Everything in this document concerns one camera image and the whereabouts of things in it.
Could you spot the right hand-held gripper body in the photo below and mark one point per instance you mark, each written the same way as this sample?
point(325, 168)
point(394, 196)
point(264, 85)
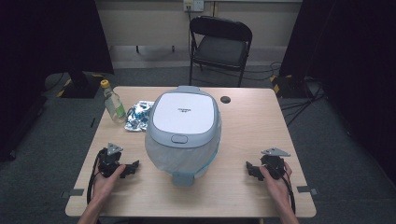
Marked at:
point(274, 165)

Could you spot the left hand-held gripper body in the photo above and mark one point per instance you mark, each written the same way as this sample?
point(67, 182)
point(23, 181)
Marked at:
point(109, 161)

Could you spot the person's right hand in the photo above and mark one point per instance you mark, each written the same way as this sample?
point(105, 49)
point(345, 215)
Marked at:
point(277, 188)

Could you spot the person's left hand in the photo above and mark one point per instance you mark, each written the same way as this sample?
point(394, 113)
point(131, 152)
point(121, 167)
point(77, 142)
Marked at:
point(104, 185)

